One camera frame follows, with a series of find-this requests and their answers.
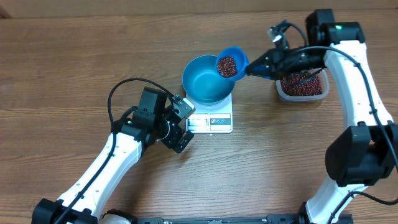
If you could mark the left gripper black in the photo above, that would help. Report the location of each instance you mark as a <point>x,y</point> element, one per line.
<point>171,141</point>

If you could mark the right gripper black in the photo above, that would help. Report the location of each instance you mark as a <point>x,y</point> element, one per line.
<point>274,59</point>

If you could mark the blue plastic measuring scoop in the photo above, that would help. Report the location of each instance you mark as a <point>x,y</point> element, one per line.
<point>231,63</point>

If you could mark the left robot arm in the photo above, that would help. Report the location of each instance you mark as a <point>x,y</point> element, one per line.
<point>137,129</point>

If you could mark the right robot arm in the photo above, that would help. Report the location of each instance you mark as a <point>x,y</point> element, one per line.
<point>366,151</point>

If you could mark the white digital kitchen scale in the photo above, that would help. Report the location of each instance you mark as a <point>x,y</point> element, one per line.
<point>211,119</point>

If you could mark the blue metal bowl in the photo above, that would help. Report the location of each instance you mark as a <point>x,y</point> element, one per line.
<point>203,83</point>

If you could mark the clear plastic food container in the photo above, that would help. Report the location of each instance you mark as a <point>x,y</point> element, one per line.
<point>295,99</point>

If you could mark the red beans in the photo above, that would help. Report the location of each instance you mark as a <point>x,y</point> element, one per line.
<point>302,85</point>

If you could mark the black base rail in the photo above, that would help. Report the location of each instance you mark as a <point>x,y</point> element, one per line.
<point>217,220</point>

